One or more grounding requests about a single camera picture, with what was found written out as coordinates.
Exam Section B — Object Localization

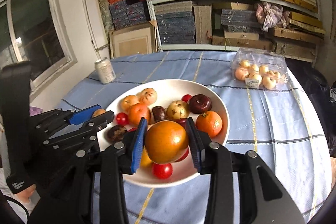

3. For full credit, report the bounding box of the dark red apple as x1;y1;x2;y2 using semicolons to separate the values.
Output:
188;94;212;114

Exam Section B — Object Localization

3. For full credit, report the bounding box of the small yellow-orange tomato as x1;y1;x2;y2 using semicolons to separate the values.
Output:
140;147;153;168

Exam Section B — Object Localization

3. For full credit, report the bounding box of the pink patterned cloth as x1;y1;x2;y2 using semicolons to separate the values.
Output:
30;106;43;116

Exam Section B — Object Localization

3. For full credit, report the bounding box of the dark clothes pile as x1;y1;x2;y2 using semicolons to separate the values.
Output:
285;58;335;157

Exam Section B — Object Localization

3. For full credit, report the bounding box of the large orange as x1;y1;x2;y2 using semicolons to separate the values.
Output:
128;103;151;126

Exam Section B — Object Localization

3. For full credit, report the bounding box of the clear plastic fruit box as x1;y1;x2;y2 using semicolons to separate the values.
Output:
231;48;289;91

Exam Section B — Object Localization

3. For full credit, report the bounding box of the dark purple passion fruit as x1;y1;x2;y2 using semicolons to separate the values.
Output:
105;124;127;144

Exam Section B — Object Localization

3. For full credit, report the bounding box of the blue checked tablecloth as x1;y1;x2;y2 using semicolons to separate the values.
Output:
59;51;331;221

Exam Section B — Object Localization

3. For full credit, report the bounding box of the pale peach apple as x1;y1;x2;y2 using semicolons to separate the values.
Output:
120;95;139;113

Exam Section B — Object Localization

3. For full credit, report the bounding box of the yellow-orange pear fruit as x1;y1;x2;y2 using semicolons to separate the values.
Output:
137;88;157;106

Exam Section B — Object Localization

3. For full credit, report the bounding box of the red tomato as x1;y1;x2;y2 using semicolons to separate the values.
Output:
116;113;129;127
181;94;192;103

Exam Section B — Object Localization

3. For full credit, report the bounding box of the leaning picture frame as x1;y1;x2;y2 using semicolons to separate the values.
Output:
109;20;158;58

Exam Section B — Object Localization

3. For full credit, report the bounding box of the pink cloth bundle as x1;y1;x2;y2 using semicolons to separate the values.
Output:
255;2;290;32

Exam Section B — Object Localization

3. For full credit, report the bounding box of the dark plum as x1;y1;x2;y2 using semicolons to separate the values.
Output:
152;106;167;122

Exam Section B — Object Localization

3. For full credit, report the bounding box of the white ceramic plate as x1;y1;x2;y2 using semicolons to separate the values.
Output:
106;79;230;188

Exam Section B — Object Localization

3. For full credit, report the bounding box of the white drink can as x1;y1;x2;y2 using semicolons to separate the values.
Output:
94;57;116;84

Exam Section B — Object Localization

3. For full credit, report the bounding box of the metal storage shelf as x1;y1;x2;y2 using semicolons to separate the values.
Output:
135;0;326;63

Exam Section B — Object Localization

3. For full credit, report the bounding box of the yellow-red apple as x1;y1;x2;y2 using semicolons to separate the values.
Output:
166;101;190;121

